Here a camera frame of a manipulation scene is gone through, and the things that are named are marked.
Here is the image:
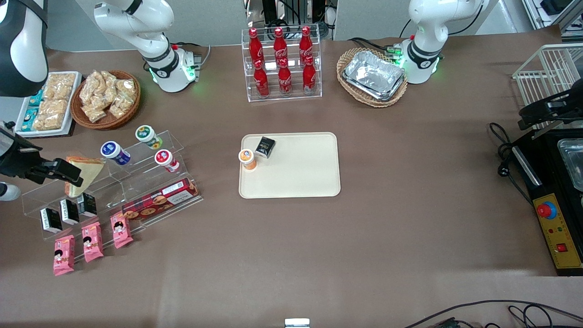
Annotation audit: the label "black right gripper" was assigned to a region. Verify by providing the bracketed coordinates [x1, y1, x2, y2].
[0, 129, 84, 187]

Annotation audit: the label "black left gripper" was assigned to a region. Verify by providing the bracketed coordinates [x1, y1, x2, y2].
[518, 89, 583, 131]

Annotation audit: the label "triangle sandwich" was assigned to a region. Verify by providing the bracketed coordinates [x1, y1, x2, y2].
[64, 156, 105, 198]

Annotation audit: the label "white rectangular plastic tray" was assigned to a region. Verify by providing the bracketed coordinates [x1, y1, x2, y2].
[14, 72, 83, 138]

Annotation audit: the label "cream plastic tray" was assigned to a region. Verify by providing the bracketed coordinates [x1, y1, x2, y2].
[239, 132, 341, 199]

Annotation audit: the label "small black carton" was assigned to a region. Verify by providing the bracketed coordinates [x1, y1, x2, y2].
[77, 193, 97, 218]
[60, 199, 80, 226]
[40, 208, 63, 234]

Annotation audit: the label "blue lid jar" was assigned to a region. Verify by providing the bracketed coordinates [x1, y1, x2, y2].
[101, 141, 132, 166]

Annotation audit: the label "crispy rice snack pack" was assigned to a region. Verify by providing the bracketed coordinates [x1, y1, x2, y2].
[43, 73, 76, 102]
[31, 99, 70, 131]

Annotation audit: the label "metal pan in machine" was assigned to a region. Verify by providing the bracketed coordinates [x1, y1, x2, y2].
[557, 139, 583, 192]

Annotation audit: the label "clear bag of snacks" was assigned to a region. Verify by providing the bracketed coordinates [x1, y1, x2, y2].
[99, 71, 120, 109]
[82, 104, 109, 123]
[79, 72, 103, 106]
[109, 79, 137, 119]

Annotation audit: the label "brown wicker basket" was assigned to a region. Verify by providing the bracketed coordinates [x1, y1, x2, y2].
[71, 70, 141, 130]

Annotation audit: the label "clear acrylic stepped stand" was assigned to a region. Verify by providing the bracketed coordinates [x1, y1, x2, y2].
[21, 130, 204, 263]

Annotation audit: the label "pink snack pack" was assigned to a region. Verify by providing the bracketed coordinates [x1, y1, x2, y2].
[53, 235, 76, 277]
[82, 222, 104, 263]
[110, 211, 134, 249]

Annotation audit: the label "green lid jar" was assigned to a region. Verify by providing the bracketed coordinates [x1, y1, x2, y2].
[135, 125, 163, 151]

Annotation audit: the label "red emergency stop button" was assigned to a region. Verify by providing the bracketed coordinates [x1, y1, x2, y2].
[537, 200, 557, 220]

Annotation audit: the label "red cookie box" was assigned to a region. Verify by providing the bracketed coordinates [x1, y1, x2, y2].
[121, 178, 200, 222]

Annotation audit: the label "red lid jar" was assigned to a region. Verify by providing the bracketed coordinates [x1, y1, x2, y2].
[154, 149, 180, 173]

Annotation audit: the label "black machine yellow panel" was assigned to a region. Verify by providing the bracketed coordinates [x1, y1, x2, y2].
[512, 130, 583, 277]

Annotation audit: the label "stacked aluminium foil trays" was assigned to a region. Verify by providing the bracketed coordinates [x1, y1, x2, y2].
[343, 50, 406, 102]

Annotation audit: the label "orange lid cup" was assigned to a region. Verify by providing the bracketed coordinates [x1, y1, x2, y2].
[238, 149, 257, 171]

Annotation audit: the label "light wicker basket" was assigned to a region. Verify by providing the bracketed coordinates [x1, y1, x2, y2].
[337, 48, 408, 108]

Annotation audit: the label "small black box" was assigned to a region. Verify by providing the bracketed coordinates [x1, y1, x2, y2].
[254, 136, 276, 159]

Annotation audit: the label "red cola bottle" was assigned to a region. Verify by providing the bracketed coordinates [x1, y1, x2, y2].
[278, 58, 293, 96]
[273, 27, 288, 62]
[299, 26, 314, 60]
[302, 56, 317, 94]
[249, 28, 264, 63]
[253, 59, 270, 98]

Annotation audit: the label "clear acrylic bottle rack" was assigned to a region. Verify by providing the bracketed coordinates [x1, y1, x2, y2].
[241, 28, 322, 103]

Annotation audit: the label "black background equipment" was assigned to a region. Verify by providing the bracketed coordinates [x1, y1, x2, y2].
[245, 0, 338, 40]

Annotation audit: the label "white wire rack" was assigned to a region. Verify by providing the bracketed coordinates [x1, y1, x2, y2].
[512, 43, 583, 129]

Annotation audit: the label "black power cable with plug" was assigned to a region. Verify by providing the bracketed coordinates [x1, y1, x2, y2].
[489, 122, 534, 206]

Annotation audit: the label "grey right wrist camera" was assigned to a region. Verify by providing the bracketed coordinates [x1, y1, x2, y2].
[0, 182, 21, 201]

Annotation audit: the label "aluminium frame structure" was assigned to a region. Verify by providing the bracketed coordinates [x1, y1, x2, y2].
[522, 0, 583, 33]

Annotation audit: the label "black left arm base cable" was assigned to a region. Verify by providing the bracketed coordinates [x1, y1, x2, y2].
[348, 37, 402, 54]

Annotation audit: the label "grey right arm base cable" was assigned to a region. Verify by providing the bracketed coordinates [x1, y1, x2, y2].
[173, 42, 213, 70]

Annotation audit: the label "black floor cables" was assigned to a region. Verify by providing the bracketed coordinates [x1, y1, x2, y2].
[403, 299, 583, 328]

